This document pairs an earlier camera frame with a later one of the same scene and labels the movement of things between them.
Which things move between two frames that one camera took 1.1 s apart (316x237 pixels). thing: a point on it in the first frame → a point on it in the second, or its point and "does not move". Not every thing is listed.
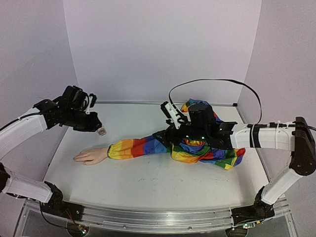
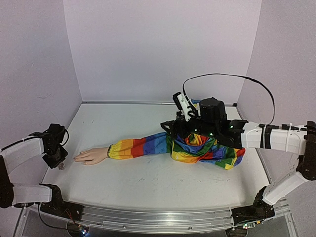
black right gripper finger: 166,141 → 173,133
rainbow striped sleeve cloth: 182,151 does not move
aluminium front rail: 165,219 does not move
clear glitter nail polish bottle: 101,132 → 61,166
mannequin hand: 92,156 does not move
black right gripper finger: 168,133 → 169,126
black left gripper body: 74,119 → 56,157
